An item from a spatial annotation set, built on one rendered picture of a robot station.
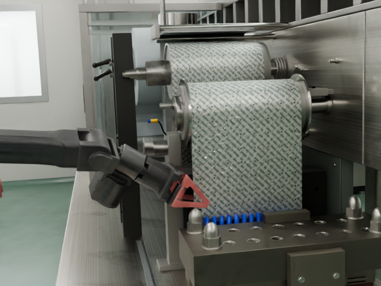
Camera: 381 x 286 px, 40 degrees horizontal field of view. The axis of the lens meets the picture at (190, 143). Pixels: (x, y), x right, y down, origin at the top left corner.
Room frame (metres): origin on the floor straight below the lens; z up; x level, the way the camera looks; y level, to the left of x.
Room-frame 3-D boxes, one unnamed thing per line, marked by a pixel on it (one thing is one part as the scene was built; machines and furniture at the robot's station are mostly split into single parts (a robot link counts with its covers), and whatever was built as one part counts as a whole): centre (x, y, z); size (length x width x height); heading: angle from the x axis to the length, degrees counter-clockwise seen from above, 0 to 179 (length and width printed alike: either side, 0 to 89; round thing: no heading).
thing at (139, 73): (1.33, 0.14, 1.33); 0.06 x 0.03 x 0.03; 100
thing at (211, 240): (0.88, -0.03, 1.05); 0.04 x 0.04 x 0.04
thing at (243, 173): (1.06, -0.12, 1.11); 0.23 x 0.01 x 0.18; 100
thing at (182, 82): (1.10, 0.01, 1.25); 0.15 x 0.01 x 0.15; 10
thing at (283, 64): (1.40, -0.23, 1.33); 0.07 x 0.07 x 0.07; 10
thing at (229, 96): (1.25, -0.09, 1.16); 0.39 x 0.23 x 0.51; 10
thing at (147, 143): (1.12, 0.09, 1.18); 0.04 x 0.02 x 0.04; 10
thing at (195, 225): (0.97, 0.00, 1.05); 0.04 x 0.04 x 0.04
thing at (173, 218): (1.13, 0.06, 1.05); 0.06 x 0.05 x 0.31; 100
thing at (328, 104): (1.15, -0.28, 1.25); 0.07 x 0.04 x 0.04; 100
